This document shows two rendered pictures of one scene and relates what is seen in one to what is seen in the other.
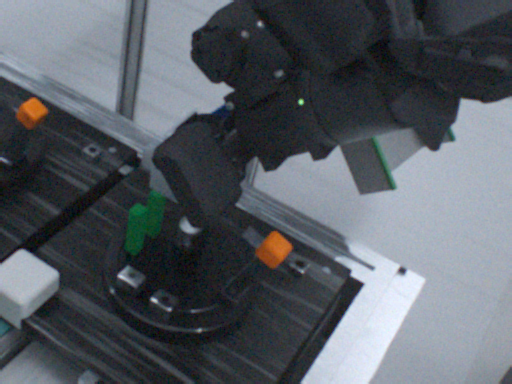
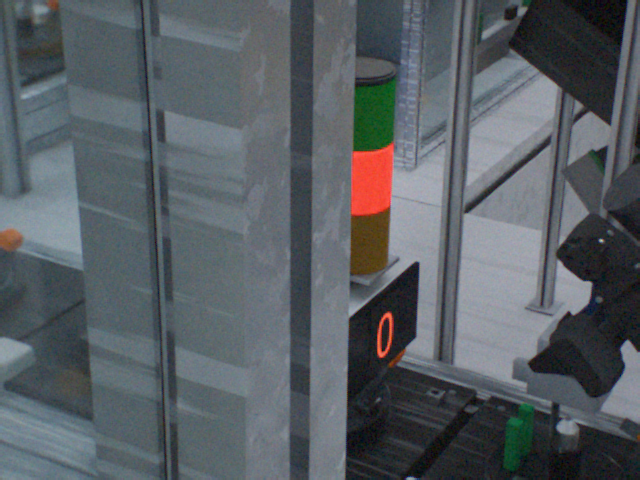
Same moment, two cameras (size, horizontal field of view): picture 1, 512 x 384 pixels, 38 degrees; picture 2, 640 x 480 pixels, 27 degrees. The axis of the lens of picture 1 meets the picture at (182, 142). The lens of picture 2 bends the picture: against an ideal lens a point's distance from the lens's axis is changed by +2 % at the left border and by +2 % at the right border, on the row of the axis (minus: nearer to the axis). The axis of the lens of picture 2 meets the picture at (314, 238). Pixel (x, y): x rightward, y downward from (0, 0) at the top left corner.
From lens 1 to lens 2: 0.62 m
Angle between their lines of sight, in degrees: 13
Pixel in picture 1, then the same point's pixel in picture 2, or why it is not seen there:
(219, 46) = (587, 250)
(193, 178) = (587, 353)
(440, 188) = not seen: outside the picture
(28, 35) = not seen: hidden behind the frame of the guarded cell
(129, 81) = (448, 327)
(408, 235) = not seen: outside the picture
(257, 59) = (616, 258)
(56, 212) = (421, 450)
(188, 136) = (575, 322)
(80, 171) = (429, 414)
